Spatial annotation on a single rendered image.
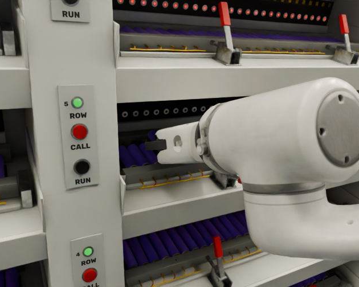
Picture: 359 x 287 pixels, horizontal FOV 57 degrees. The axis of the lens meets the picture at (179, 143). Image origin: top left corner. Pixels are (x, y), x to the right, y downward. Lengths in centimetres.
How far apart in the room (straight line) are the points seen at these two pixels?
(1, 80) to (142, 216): 24
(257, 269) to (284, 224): 38
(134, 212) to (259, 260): 32
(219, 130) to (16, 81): 22
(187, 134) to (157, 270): 29
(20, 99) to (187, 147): 19
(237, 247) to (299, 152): 45
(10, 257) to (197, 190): 26
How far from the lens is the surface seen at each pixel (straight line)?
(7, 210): 48
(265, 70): 53
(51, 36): 40
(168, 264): 62
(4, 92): 40
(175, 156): 41
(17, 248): 45
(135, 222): 47
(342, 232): 30
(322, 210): 32
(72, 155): 41
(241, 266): 68
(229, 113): 33
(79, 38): 40
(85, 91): 40
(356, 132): 30
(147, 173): 50
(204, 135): 36
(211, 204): 52
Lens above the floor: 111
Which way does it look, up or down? 13 degrees down
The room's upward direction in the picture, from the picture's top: straight up
